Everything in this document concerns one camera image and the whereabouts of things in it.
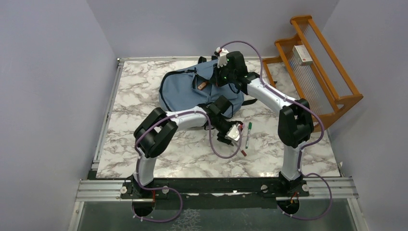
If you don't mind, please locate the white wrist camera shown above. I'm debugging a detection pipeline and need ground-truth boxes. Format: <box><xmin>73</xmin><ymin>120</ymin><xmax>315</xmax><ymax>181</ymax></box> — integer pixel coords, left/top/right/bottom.
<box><xmin>215</xmin><ymin>47</ymin><xmax>229</xmax><ymax>68</ymax></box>
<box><xmin>226</xmin><ymin>124</ymin><xmax>241</xmax><ymax>141</ymax></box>

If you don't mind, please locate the orange wooden rack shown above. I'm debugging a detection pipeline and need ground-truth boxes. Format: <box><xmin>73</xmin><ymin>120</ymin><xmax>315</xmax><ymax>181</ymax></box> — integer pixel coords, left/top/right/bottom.
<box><xmin>262</xmin><ymin>15</ymin><xmax>363</xmax><ymax>131</ymax></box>

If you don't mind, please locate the black metal base rail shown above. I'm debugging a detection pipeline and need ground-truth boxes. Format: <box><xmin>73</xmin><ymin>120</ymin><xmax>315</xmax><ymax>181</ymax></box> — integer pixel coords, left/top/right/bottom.
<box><xmin>120</xmin><ymin>177</ymin><xmax>309</xmax><ymax>210</ymax></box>

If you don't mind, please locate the small white box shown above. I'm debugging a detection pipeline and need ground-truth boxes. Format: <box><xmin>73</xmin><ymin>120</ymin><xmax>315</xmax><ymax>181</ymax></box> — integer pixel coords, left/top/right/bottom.
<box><xmin>293</xmin><ymin>45</ymin><xmax>313</xmax><ymax>66</ymax></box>

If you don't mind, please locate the purple cable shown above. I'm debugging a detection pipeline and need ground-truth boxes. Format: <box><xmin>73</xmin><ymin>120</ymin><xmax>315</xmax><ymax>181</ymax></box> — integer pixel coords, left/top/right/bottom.
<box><xmin>131</xmin><ymin>110</ymin><xmax>243</xmax><ymax>223</ymax></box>
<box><xmin>218</xmin><ymin>40</ymin><xmax>334</xmax><ymax>221</ymax></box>

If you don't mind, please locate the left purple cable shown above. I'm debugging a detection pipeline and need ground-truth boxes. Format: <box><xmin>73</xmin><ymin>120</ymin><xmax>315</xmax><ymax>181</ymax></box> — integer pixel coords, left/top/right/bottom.
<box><xmin>131</xmin><ymin>110</ymin><xmax>243</xmax><ymax>223</ymax></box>

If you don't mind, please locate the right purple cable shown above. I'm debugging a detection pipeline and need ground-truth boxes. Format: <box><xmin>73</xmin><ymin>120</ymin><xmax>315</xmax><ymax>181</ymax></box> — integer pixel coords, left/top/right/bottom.
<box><xmin>218</xmin><ymin>40</ymin><xmax>334</xmax><ymax>221</ymax></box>

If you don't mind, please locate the green marker pen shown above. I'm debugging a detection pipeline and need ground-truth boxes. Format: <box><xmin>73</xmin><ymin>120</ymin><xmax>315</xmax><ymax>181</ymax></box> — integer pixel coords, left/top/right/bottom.
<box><xmin>245</xmin><ymin>122</ymin><xmax>253</xmax><ymax>149</ymax></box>

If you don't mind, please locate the orange highlighter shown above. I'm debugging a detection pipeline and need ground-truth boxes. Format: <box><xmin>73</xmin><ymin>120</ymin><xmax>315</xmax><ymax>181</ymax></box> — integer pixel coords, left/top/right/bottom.
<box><xmin>197</xmin><ymin>81</ymin><xmax>208</xmax><ymax>90</ymax></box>

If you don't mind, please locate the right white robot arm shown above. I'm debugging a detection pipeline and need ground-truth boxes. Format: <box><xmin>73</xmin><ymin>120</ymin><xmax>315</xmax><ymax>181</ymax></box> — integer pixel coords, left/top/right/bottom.
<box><xmin>211</xmin><ymin>48</ymin><xmax>314</xmax><ymax>196</ymax></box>

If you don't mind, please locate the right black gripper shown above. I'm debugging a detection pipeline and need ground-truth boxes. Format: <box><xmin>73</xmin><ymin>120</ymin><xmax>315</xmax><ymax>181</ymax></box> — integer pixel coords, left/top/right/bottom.
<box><xmin>210</xmin><ymin>61</ymin><xmax>236</xmax><ymax>88</ymax></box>

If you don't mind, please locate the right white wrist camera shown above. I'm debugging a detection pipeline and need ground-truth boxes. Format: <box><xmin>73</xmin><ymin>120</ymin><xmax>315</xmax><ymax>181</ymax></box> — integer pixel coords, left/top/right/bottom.
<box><xmin>215</xmin><ymin>47</ymin><xmax>229</xmax><ymax>68</ymax></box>

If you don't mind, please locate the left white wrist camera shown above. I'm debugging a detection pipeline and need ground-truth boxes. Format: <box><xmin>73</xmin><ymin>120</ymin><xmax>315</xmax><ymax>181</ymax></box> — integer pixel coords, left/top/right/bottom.
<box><xmin>226</xmin><ymin>124</ymin><xmax>241</xmax><ymax>141</ymax></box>

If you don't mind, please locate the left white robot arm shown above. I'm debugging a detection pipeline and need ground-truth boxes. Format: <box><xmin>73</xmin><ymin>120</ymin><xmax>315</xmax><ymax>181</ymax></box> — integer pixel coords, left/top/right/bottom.
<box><xmin>133</xmin><ymin>96</ymin><xmax>243</xmax><ymax>198</ymax></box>

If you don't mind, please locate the blue student backpack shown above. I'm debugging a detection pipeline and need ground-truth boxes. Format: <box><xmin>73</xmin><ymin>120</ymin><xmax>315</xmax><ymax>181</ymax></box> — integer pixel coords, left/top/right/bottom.
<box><xmin>158</xmin><ymin>57</ymin><xmax>256</xmax><ymax>118</ymax></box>

